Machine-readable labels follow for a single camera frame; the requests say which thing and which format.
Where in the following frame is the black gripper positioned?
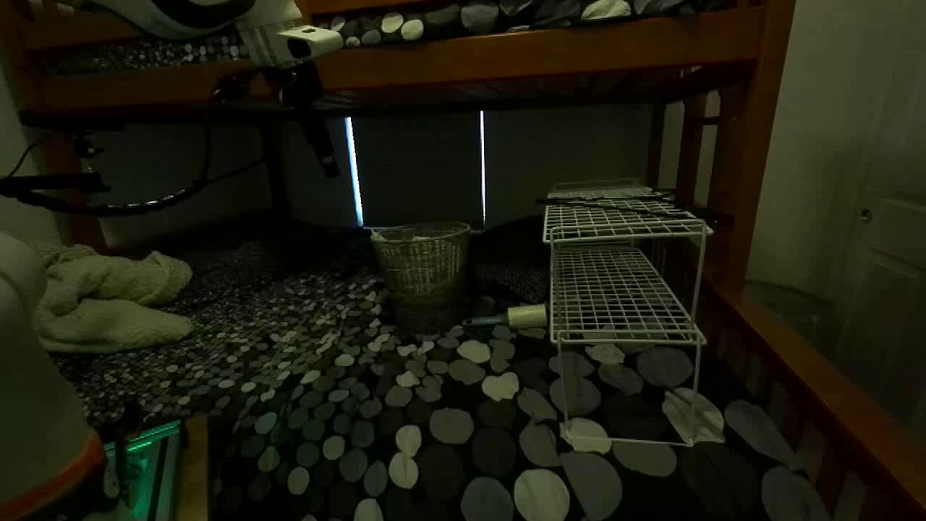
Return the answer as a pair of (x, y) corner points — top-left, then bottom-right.
(277, 60), (344, 180)

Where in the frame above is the white lint roller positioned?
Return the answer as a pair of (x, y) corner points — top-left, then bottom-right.
(470, 301), (549, 332)

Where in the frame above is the gray wicker basket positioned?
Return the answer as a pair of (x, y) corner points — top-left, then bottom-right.
(367, 222), (474, 332)

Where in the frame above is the pebble pattern bedspread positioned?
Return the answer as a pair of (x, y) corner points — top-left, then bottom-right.
(54, 238), (846, 521)

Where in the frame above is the beige crumpled towel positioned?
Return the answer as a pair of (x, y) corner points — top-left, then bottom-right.
(35, 239), (200, 356)

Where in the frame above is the green lit box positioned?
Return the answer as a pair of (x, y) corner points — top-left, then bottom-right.
(99, 417), (187, 521)

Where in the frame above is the white room door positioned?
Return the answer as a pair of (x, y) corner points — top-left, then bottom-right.
(828, 0), (926, 439)

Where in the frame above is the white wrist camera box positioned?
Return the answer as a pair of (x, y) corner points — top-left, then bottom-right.
(276, 22), (347, 68)

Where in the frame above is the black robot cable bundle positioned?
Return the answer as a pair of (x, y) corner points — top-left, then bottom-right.
(0, 141), (276, 220)

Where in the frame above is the wooden bunk bed frame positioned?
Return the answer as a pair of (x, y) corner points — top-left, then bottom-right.
(0, 0), (926, 521)

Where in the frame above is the white wire shelf rack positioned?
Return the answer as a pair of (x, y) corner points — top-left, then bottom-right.
(539, 185), (730, 447)

